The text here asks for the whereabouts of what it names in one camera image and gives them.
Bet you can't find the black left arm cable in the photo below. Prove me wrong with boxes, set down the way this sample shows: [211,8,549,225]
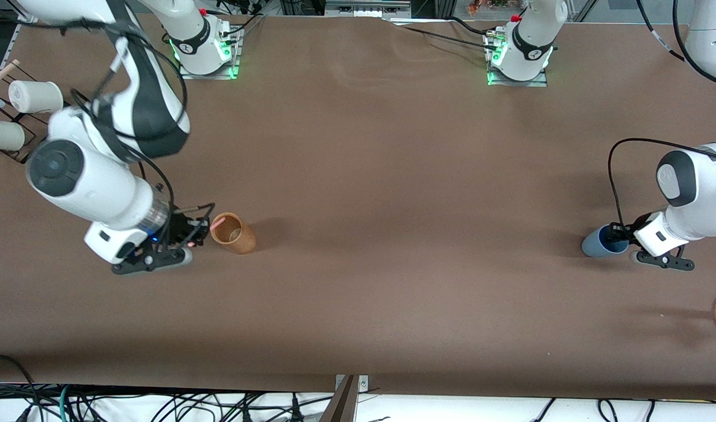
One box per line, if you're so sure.
[608,0,716,236]

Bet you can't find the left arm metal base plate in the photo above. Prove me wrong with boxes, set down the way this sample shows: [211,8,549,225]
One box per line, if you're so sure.
[486,30,550,88]

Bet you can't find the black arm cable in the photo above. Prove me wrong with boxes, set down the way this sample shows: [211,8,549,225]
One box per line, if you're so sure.
[608,0,716,236]
[9,15,216,247]

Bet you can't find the blue cup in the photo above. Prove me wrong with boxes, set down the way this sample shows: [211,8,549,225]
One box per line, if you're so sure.
[581,224,630,258]

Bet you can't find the white cup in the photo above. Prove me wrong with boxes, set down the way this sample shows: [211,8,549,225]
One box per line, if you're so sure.
[0,115,26,152]
[8,80,64,115]

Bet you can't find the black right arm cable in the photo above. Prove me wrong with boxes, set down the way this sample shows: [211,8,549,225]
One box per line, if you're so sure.
[9,15,216,247]

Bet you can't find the brown wooden cup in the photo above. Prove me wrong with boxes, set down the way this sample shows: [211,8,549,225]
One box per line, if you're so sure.
[210,212,257,255]

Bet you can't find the grey metal box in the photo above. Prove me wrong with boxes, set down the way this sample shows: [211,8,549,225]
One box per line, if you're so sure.
[324,0,412,18]

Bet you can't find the black floor cable loop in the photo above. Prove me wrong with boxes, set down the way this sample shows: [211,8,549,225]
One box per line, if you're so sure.
[0,353,41,422]

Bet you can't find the black cable on table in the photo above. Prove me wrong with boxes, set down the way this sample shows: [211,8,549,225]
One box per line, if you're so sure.
[386,16,500,51]

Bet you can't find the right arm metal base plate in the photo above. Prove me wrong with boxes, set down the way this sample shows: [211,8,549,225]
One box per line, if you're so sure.
[177,26,242,80]

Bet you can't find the black wire cup rack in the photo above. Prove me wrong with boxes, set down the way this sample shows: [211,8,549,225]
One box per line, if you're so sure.
[0,63,79,165]

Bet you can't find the orange background objects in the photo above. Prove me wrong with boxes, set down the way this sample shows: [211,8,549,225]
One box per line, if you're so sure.
[467,0,512,16]

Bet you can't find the small metal bracket plate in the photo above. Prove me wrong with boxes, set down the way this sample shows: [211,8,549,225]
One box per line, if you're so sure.
[335,375,370,395]

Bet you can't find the brown beam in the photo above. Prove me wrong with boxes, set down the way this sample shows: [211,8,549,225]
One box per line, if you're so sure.
[319,375,359,422]

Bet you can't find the wooden rack stick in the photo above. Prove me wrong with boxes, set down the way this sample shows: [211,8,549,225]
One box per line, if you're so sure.
[0,59,21,95]

